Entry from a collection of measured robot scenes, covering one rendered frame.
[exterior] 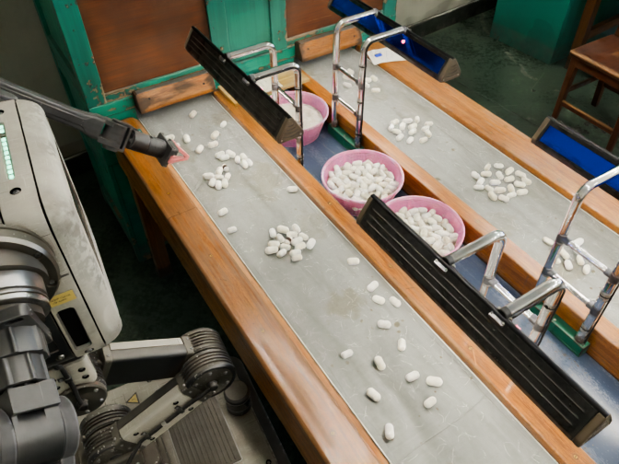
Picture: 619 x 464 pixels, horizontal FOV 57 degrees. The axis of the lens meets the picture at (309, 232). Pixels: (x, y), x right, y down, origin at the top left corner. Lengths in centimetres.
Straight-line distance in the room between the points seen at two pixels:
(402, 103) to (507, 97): 166
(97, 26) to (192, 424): 129
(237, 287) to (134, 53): 98
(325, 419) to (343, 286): 40
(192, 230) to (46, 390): 102
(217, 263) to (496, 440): 83
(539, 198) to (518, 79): 219
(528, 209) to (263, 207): 82
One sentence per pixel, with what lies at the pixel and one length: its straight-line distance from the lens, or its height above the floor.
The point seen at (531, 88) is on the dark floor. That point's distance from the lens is 398.
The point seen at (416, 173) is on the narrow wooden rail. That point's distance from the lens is 189.
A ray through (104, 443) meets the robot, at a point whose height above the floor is 65.
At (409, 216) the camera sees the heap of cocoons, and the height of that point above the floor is 74.
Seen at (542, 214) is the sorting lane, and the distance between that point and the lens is 188.
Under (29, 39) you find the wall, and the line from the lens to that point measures 294.
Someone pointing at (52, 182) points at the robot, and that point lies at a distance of 86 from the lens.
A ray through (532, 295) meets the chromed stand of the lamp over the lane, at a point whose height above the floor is 112.
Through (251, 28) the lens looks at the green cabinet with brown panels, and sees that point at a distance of 230.
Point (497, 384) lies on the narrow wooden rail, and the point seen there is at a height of 76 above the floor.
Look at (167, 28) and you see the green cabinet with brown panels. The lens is 216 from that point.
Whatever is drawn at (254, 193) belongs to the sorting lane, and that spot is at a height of 74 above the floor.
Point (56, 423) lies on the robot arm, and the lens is 76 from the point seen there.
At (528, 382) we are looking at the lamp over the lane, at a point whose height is 107.
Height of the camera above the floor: 195
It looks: 45 degrees down
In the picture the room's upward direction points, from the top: 1 degrees counter-clockwise
